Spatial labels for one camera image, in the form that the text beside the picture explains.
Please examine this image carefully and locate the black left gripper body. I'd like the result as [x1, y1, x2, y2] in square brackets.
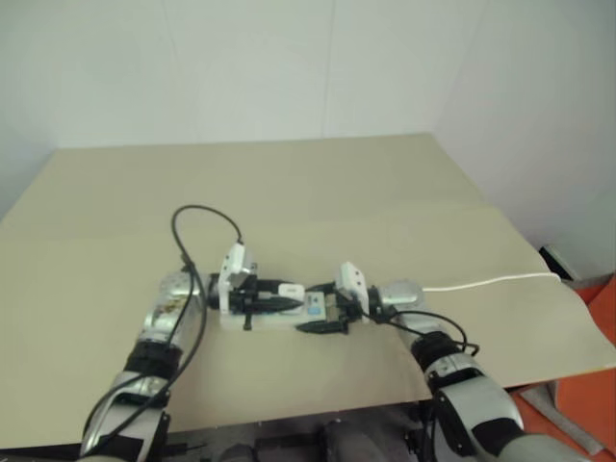
[228, 277, 265, 334]

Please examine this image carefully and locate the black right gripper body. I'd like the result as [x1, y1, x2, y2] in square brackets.
[324, 294, 363, 334]

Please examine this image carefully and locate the white power strip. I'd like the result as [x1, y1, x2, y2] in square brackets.
[219, 287, 340, 334]

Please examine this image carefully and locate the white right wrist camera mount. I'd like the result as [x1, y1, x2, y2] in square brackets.
[334, 261, 372, 320]

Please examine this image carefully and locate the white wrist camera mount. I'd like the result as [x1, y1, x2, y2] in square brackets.
[334, 261, 372, 320]
[218, 244, 260, 315]

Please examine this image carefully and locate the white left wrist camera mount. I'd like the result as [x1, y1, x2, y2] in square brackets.
[218, 244, 260, 315]

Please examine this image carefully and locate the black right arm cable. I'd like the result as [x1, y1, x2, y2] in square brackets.
[359, 307, 481, 358]

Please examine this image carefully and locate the white power strip cable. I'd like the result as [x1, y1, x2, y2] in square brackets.
[422, 271, 562, 294]

